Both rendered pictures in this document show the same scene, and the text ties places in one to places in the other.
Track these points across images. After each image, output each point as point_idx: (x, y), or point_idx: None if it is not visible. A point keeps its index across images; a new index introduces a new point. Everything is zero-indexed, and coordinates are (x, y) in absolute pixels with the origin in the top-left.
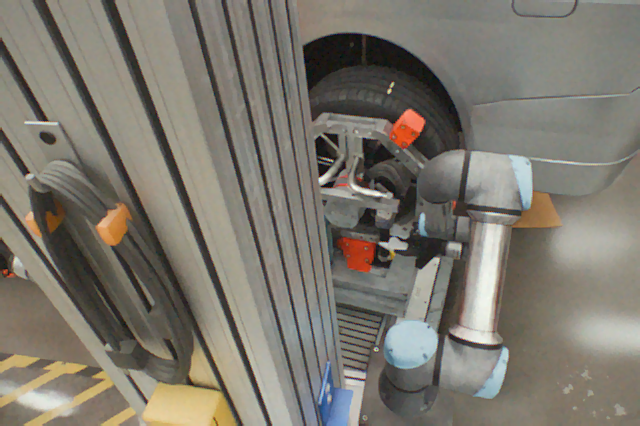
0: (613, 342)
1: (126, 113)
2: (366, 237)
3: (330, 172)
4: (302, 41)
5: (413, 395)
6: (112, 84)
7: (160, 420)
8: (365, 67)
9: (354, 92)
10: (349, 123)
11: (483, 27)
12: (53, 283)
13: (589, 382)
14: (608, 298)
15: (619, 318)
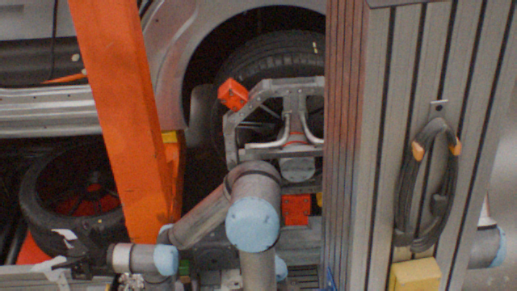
0: (507, 233)
1: (482, 89)
2: (305, 189)
3: (287, 132)
4: (222, 18)
5: None
6: (484, 78)
7: (412, 280)
8: (281, 32)
9: (287, 56)
10: (292, 85)
11: None
12: (368, 201)
13: (502, 270)
14: (491, 199)
15: (505, 212)
